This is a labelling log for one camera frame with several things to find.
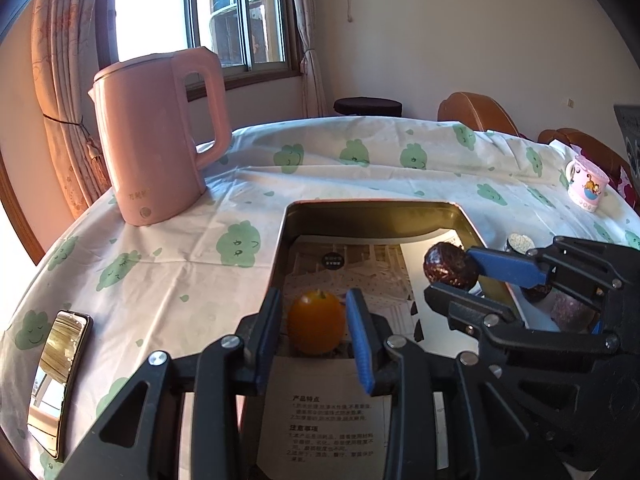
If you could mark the sliding glass window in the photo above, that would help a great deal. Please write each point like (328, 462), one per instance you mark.
(235, 15)

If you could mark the pink electric kettle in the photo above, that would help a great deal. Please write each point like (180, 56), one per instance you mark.
(150, 140)

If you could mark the patterned beige curtain with tassel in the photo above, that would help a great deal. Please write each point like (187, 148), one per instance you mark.
(65, 85)

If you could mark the brown leather armchair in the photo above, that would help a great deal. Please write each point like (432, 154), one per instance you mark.
(475, 112)

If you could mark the brown leather sofa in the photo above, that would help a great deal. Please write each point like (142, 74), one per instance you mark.
(595, 152)

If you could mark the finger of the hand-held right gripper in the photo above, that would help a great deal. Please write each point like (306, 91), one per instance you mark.
(505, 265)
(465, 310)

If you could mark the pink metal tin box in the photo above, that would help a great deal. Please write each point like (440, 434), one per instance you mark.
(380, 220)

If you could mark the black round stool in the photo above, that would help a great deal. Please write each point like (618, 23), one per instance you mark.
(367, 106)

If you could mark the small orange citrus fruit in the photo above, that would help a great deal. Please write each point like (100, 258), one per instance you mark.
(315, 322)

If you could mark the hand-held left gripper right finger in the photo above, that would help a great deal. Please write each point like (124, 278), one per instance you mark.
(361, 340)

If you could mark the black smartphone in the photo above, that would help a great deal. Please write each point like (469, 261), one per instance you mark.
(60, 370)

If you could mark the plain beige curtain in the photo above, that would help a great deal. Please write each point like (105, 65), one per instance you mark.
(310, 35)

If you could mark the printed paper leaflet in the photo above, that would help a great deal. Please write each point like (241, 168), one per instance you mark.
(325, 425)

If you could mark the dark foil-wrapped ball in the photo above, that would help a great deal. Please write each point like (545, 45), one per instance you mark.
(447, 265)

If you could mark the pink cartoon cup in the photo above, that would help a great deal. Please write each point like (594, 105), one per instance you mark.
(586, 185)

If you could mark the small brown notched cylinder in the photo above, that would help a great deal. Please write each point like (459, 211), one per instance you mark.
(520, 244)

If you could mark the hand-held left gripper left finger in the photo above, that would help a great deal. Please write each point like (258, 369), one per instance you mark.
(264, 340)

